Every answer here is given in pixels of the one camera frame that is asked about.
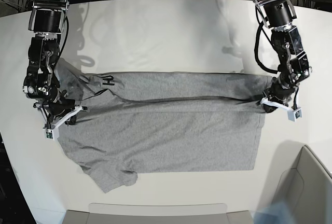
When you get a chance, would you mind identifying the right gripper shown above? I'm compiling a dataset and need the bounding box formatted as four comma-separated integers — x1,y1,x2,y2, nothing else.
33,90,77,125

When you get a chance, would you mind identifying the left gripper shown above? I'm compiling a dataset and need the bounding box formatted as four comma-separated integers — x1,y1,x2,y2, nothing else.
262,77,298,114

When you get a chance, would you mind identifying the grey T-shirt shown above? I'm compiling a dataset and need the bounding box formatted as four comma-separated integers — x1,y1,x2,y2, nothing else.
56,64,272,192

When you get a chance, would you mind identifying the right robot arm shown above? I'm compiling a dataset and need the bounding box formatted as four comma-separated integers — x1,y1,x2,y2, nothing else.
23,0,75,129

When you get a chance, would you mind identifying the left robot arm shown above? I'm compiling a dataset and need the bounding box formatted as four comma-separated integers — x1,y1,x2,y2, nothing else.
253,0,311,118

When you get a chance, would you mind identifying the grey box at right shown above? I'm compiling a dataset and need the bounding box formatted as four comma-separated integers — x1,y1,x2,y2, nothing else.
271,146,331,223

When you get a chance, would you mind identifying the grey tray at bottom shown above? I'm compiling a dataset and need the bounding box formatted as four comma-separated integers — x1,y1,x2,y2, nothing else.
62,203,254,223

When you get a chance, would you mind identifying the blue blurred object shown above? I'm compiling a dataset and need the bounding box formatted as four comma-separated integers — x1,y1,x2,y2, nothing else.
253,200,295,224

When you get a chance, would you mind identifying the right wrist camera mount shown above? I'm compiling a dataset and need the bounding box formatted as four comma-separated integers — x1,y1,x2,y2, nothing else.
39,105,88,141

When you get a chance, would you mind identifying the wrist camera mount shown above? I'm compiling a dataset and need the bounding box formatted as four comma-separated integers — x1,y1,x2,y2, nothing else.
39,105,88,141
259,97,302,122

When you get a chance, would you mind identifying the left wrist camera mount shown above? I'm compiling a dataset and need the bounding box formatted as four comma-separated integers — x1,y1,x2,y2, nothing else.
259,97,302,122

